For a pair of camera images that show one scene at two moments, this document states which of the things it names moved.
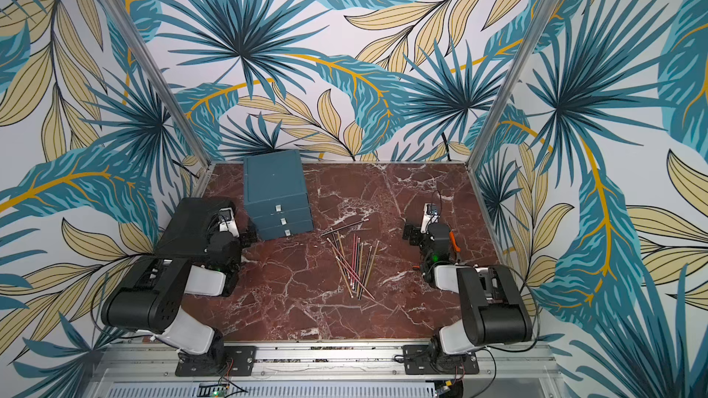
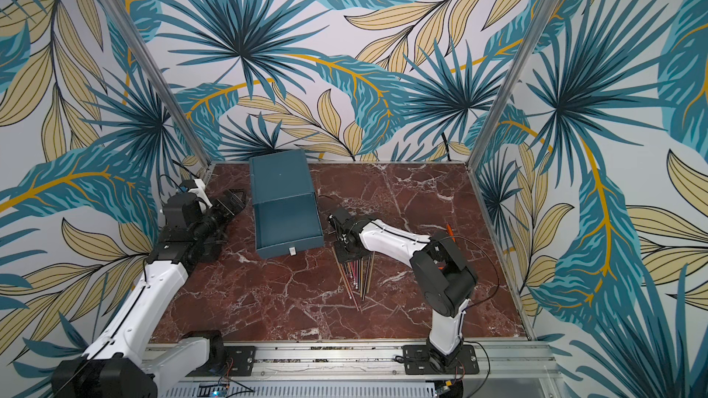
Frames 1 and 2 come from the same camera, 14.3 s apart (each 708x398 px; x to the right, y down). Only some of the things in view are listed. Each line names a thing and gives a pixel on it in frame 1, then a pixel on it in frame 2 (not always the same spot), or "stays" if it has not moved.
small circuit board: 212,390 stays
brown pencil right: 371,267 stays
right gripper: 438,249 → 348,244
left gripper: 246,239 → 238,204
